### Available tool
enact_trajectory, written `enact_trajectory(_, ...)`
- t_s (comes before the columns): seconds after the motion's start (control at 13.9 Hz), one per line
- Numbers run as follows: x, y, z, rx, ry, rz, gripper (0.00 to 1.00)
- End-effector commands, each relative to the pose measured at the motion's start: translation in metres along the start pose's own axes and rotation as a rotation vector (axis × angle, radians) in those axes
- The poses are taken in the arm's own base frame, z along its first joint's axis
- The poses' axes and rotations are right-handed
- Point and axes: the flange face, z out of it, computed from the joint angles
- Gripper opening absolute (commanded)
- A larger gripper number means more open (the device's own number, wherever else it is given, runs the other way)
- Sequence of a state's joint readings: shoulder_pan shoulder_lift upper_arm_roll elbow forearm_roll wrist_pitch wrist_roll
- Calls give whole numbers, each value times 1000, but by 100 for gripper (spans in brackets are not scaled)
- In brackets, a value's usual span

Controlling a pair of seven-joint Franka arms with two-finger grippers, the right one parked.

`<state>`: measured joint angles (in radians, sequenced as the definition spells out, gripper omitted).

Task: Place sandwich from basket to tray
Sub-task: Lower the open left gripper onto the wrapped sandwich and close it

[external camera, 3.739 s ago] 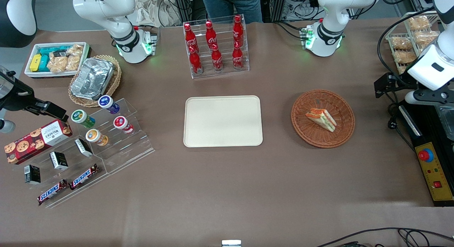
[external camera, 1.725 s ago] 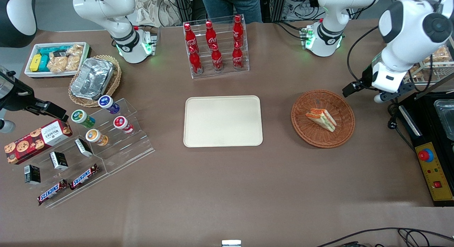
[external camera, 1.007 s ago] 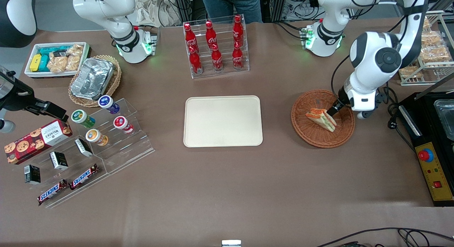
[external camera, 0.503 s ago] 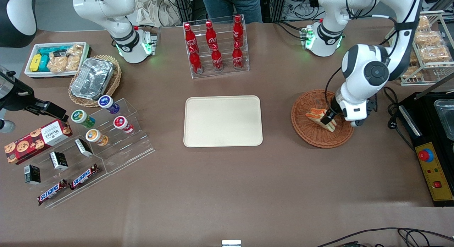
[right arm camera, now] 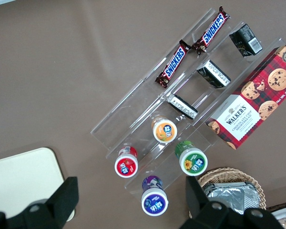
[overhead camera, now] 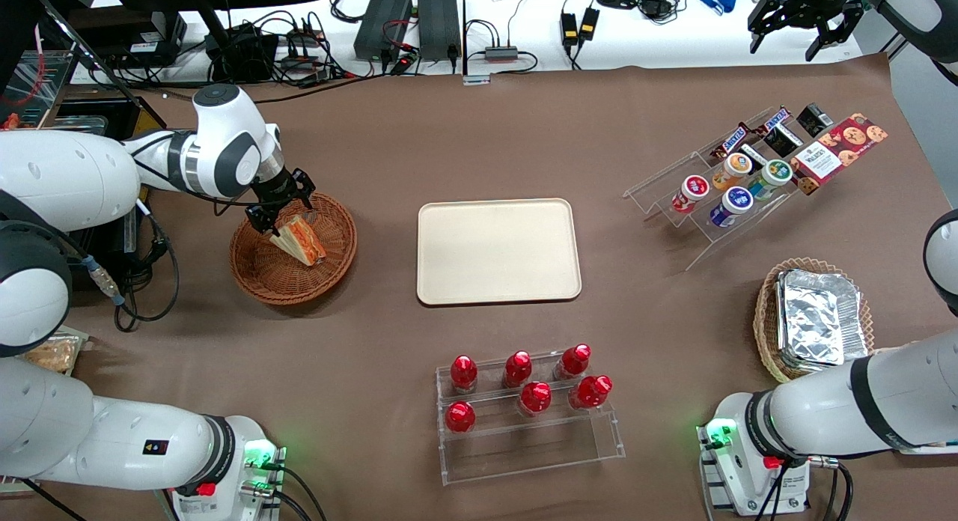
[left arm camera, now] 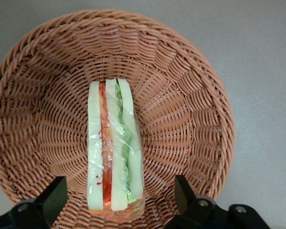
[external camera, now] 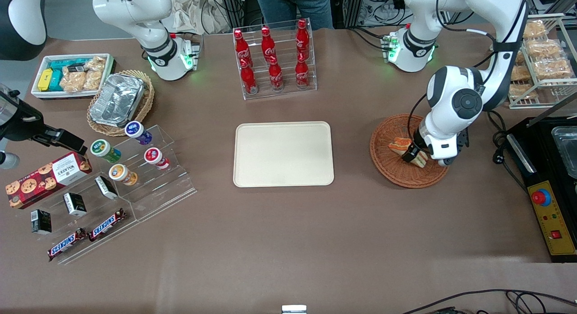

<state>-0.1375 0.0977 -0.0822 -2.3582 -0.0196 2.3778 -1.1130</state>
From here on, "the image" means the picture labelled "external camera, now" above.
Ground triangular sandwich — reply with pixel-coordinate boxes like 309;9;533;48
389;137;428;168

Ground round brown wicker basket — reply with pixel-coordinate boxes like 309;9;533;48
370;114;452;189

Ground aluminium foil tray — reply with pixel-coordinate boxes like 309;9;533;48
90;73;146;128

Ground oval tan wicker basket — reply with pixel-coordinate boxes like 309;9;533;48
87;69;155;137

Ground beige rectangular tray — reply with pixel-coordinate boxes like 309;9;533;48
233;121;335;188

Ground green lid yogurt cup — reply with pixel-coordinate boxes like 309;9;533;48
91;139;121;164

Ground red cookie box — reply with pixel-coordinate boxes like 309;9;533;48
5;152;93;210

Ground yellow small box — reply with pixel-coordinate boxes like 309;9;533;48
37;69;54;92

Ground white rectangular bin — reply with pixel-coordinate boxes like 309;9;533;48
31;53;116;101

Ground white round knob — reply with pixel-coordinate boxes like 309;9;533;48
0;151;20;171

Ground teal small box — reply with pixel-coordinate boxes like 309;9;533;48
48;69;64;92
49;58;88;72

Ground orange lid yogurt cup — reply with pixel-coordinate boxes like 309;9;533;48
109;164;138;186

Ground small black carton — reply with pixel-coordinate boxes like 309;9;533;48
31;209;52;235
95;175;119;200
63;193;87;217

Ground clear cracker packet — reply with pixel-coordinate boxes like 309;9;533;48
83;57;106;91
60;70;87;92

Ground clear acrylic stepped riser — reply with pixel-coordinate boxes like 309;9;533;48
13;170;138;265
92;124;198;223

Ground blue lid yogurt cup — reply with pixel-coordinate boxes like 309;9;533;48
125;121;153;146

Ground red lid yogurt cup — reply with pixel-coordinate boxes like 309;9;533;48
144;148;170;171

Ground snickers chocolate bar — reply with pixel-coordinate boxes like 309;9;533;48
88;208;127;242
47;228;87;262

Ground black appliance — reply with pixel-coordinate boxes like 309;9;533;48
507;117;577;193

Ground grey metal bar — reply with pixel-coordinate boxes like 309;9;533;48
527;94;577;127

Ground steel pan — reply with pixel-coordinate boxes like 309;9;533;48
552;127;577;179

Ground yellow emergency stop control box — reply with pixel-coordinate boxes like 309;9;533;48
527;180;577;263

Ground red cola bottle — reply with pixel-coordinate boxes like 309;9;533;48
234;29;252;66
261;26;276;62
296;19;311;60
269;56;284;92
240;59;257;94
295;54;310;89

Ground clear acrylic bottle rack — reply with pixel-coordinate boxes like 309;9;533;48
233;18;318;101

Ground white crumpled cloth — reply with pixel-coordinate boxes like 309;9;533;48
169;0;230;35

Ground person in blue jeans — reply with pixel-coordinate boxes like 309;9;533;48
255;0;334;30

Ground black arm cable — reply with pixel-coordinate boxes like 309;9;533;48
408;0;529;145

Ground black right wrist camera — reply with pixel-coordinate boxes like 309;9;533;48
4;109;44;142

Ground black cable with plug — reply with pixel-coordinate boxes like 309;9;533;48
487;110;528;190

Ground white wire shelf rack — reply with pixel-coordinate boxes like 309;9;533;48
508;14;577;109

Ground black base cable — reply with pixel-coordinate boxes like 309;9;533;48
347;27;389;51

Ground tangled background cables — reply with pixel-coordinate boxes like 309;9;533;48
363;0;408;27

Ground black metal frame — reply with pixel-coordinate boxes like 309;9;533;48
343;0;366;28
220;0;246;29

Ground long black floor cable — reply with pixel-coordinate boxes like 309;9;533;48
401;289;577;314

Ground looped black floor cable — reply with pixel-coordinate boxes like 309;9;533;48
505;291;577;314

